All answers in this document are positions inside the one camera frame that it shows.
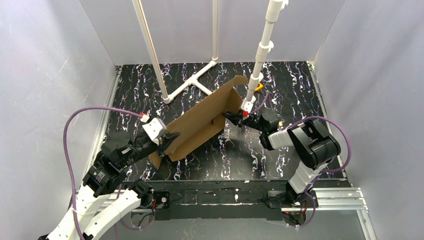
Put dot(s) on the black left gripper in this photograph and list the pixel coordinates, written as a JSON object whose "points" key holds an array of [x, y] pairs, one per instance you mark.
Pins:
{"points": [[159, 141]]}

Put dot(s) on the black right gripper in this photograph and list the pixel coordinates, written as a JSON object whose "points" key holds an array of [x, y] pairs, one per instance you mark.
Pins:
{"points": [[240, 120]]}

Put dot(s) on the brown cardboard box sheet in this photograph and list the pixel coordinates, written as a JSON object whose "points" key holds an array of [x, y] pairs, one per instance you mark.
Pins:
{"points": [[202, 121]]}

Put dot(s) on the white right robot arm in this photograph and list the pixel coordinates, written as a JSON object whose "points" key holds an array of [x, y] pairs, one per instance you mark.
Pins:
{"points": [[314, 145]]}

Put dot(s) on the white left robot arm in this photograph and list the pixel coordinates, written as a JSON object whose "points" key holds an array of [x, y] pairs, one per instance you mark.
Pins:
{"points": [[83, 221]]}

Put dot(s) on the yellow tape measure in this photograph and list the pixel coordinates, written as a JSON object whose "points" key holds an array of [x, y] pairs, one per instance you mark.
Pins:
{"points": [[259, 87]]}

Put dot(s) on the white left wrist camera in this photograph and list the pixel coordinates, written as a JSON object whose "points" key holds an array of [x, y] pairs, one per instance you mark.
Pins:
{"points": [[155, 129]]}

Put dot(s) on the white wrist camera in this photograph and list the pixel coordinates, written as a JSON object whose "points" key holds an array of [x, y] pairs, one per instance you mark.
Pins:
{"points": [[155, 129], [246, 108]]}

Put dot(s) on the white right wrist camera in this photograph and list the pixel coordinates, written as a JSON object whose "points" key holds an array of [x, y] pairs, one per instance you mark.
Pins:
{"points": [[246, 108]]}

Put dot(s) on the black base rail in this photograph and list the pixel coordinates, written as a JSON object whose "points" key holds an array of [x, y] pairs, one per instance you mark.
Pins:
{"points": [[222, 199]]}

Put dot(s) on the white PVC pipe frame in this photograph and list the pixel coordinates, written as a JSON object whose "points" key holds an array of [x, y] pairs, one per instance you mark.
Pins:
{"points": [[264, 47]]}

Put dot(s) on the white wooden corner post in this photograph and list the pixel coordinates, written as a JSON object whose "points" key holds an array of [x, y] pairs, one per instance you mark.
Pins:
{"points": [[140, 14]]}

